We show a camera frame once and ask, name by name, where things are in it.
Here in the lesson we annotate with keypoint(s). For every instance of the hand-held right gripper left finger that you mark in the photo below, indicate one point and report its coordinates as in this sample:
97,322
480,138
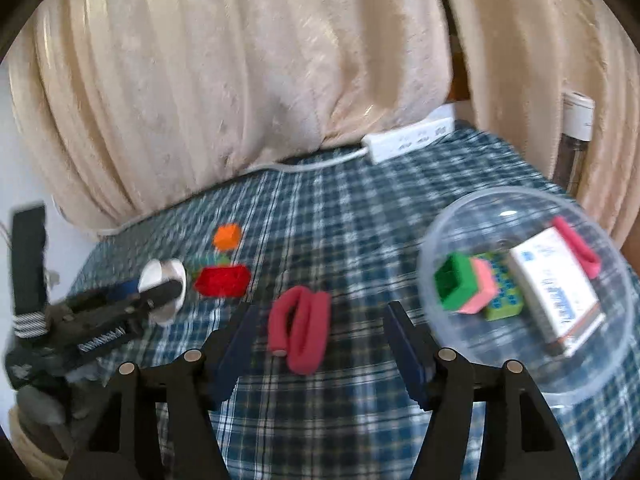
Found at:
235,350

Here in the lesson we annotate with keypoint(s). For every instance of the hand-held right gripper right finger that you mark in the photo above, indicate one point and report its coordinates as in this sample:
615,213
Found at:
407,355

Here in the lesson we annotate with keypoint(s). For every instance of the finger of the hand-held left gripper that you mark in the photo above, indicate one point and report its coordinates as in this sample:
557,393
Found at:
160,296
125,291

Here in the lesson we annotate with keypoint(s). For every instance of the white plastic bottle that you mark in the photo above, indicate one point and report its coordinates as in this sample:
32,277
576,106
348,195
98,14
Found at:
157,272

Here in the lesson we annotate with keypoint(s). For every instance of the red building block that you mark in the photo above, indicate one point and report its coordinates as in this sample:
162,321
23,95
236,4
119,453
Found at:
222,280

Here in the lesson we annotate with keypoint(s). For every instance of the pink foam hand grip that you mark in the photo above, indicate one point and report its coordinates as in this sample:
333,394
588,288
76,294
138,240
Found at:
575,242
315,325

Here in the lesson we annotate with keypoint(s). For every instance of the green building block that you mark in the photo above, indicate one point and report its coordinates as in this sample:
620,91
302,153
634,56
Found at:
465,292

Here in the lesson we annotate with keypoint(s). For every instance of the orange building block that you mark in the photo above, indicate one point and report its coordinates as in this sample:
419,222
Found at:
227,236

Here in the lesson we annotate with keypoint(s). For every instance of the clear plastic bowl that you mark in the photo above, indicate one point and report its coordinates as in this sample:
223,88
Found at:
500,360

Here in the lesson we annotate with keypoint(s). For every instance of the pink building block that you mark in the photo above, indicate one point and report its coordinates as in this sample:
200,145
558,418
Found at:
485,290

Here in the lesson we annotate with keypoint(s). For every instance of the white medicine box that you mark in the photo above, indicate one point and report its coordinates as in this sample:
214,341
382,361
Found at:
550,285

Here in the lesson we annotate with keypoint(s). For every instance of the black panel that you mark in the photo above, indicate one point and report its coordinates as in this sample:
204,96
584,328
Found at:
29,255

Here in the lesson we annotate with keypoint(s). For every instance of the blue plaid cloth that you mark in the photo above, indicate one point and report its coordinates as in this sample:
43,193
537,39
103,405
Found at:
325,240

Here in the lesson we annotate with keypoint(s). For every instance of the white power strip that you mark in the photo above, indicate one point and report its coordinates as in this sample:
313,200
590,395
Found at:
405,142

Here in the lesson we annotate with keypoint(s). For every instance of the beige patterned curtain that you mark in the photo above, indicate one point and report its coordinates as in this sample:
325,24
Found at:
225,60
525,35

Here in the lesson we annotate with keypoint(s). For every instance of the white tower heater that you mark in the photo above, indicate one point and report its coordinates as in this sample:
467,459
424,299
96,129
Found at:
575,120

